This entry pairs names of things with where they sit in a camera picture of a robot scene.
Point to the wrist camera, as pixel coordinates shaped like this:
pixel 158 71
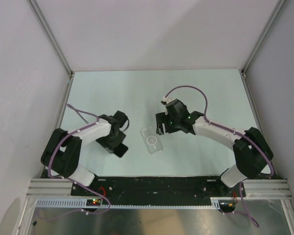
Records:
pixel 122 119
pixel 176 109

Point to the aluminium front frame rail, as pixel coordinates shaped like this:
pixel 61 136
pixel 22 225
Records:
pixel 255 189

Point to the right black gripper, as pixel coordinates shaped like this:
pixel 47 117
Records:
pixel 162 118

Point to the left aluminium frame post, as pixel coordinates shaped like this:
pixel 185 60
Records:
pixel 49 35

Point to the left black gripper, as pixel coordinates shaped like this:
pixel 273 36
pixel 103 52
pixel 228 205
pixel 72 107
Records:
pixel 109 146

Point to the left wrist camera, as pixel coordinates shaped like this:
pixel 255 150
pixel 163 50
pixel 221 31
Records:
pixel 122 119

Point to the clear magsafe phone case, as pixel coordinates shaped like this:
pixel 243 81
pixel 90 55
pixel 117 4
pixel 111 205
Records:
pixel 151 140

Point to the aluminium frame post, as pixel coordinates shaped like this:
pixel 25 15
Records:
pixel 274 17
pixel 49 35

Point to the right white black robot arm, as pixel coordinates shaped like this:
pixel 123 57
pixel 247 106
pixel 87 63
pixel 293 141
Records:
pixel 251 151

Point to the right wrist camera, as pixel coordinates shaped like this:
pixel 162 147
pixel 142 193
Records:
pixel 176 109

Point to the black smartphone blue edge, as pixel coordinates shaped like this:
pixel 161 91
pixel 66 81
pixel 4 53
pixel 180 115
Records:
pixel 120 150

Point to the right aluminium frame post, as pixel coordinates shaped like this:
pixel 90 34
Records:
pixel 274 17

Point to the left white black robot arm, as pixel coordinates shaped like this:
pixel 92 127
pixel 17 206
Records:
pixel 62 152

